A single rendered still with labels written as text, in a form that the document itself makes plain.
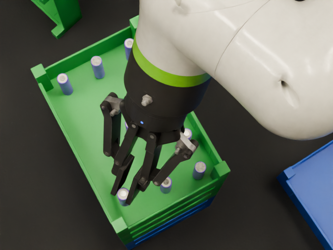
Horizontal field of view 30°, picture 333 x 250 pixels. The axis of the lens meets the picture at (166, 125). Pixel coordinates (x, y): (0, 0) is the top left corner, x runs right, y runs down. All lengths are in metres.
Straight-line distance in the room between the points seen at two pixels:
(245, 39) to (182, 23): 0.06
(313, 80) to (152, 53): 0.17
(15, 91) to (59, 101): 0.38
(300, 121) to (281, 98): 0.03
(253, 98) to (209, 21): 0.08
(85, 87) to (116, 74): 0.06
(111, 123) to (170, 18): 0.25
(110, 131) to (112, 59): 0.32
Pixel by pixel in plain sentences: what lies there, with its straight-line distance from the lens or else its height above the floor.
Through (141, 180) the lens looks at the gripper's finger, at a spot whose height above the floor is 0.53.
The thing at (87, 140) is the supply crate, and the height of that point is 0.32.
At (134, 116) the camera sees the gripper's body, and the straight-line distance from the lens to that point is 0.70.
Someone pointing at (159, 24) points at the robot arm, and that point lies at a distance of 0.57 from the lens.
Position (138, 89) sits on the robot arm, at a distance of 0.66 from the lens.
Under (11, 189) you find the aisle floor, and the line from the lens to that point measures 1.40.
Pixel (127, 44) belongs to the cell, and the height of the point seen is 0.39.
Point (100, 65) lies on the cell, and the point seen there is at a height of 0.38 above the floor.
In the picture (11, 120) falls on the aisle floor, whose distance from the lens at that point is 1.43.
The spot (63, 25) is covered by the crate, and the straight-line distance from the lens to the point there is 1.44.
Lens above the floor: 1.35
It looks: 75 degrees down
